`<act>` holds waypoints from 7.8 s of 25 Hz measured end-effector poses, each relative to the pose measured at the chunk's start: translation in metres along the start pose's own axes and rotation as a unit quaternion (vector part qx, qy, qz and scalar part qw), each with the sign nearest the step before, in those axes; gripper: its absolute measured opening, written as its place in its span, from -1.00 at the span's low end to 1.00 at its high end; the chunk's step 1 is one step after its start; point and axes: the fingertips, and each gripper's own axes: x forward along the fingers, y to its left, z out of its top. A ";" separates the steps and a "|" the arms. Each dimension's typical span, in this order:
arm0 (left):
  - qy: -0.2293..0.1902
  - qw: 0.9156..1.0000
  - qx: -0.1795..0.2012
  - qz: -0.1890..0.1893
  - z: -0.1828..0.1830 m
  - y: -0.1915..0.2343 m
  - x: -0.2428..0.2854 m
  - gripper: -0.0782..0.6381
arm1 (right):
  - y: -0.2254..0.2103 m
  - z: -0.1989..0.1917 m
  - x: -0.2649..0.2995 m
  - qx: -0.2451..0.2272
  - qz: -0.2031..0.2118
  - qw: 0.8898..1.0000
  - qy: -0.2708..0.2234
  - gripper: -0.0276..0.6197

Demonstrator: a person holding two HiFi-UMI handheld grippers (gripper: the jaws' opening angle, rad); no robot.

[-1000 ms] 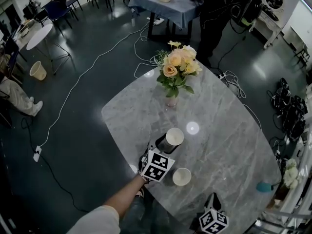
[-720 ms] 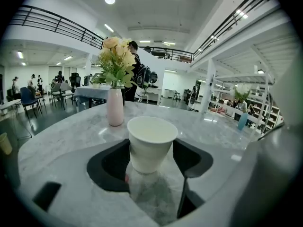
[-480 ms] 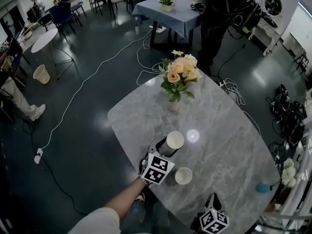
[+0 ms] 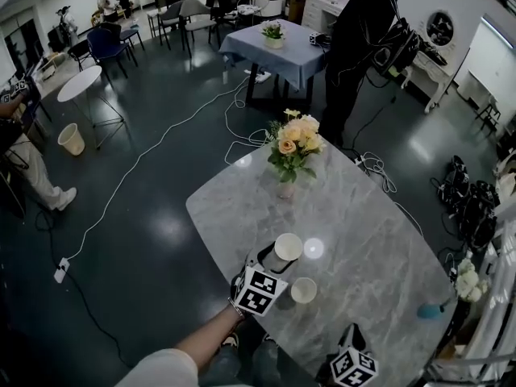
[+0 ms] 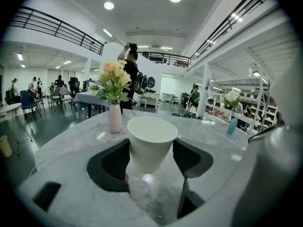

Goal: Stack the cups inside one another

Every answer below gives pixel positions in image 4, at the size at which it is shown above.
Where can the person's sneaker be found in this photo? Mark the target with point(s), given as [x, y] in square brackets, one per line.
[229, 341]
[269, 339]

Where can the small potted plant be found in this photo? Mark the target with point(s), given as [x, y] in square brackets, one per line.
[273, 34]

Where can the person's left forearm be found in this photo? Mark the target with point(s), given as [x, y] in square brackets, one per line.
[209, 337]

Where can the person's left sneaker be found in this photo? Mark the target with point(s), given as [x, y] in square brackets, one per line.
[229, 341]

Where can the person's right sneaker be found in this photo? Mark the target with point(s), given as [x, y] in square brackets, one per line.
[269, 339]

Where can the white dressing table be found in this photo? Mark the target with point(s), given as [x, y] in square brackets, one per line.
[433, 69]

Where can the cream paper cup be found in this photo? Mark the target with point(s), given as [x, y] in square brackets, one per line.
[288, 245]
[303, 288]

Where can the blue chair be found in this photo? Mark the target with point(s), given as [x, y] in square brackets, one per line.
[106, 44]

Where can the pink vase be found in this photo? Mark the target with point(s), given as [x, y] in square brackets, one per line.
[286, 190]

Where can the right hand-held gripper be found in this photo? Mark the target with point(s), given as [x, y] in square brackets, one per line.
[354, 371]

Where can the person's blue jeans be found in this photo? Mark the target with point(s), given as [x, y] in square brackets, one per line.
[242, 367]

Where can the white drawer cabinet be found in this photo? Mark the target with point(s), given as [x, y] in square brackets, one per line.
[318, 12]

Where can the white flower bouquet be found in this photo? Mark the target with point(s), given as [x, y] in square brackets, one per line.
[469, 282]

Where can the white metal rack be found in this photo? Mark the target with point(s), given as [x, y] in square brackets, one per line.
[496, 296]

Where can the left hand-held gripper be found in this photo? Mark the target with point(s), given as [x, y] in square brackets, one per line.
[258, 292]

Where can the white power strip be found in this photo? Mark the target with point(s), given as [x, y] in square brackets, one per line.
[258, 76]
[61, 270]
[359, 160]

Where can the grey chair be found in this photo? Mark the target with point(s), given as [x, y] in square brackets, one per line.
[171, 14]
[197, 14]

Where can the round wall mirror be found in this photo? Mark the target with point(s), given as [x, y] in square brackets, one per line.
[440, 28]

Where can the cream waste bin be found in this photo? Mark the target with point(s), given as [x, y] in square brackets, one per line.
[71, 139]

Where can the person's white t-shirt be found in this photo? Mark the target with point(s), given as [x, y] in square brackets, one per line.
[161, 369]

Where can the small stool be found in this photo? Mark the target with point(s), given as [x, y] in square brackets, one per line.
[488, 111]

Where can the pile of black backpacks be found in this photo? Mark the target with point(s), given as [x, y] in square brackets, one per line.
[471, 208]

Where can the yellow flower bouquet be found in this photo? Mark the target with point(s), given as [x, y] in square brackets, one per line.
[296, 141]

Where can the white round side table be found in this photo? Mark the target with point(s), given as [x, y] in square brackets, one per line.
[78, 83]

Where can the table with blue cloth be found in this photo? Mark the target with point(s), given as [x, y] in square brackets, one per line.
[278, 61]

